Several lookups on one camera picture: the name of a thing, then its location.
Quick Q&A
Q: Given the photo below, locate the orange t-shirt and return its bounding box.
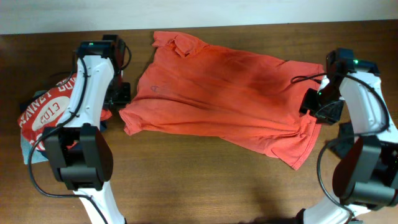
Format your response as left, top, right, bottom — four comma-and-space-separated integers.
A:
119, 31, 323, 170

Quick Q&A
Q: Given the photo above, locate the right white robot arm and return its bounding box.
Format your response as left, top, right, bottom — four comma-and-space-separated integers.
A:
295, 52, 397, 223

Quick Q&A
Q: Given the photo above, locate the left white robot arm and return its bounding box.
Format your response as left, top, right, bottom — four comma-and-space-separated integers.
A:
41, 35, 131, 223

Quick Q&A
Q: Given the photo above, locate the crumpled dark green shirt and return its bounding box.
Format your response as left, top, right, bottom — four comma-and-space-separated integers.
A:
330, 122, 354, 159

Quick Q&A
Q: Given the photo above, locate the folded red soccer shirt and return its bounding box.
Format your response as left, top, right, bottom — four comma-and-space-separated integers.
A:
17, 74, 113, 151

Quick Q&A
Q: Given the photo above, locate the folded navy shirt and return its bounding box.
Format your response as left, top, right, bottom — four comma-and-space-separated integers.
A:
17, 90, 70, 134

